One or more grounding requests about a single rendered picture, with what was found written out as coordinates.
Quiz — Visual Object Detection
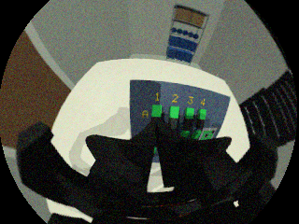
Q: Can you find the blue switch panel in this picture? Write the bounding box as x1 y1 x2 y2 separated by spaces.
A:
130 79 231 141

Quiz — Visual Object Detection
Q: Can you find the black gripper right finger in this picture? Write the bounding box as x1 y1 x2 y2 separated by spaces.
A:
154 119 232 188

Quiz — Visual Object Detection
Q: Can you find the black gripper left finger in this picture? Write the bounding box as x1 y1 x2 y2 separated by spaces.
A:
86 119 157 184

